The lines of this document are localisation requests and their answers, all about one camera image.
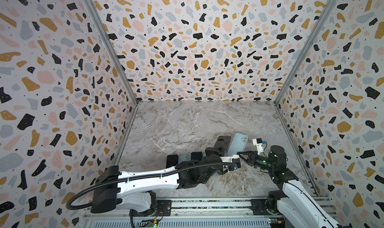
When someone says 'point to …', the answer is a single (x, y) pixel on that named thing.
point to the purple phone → (172, 160)
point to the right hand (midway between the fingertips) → (237, 153)
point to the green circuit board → (152, 225)
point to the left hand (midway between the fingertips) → (222, 144)
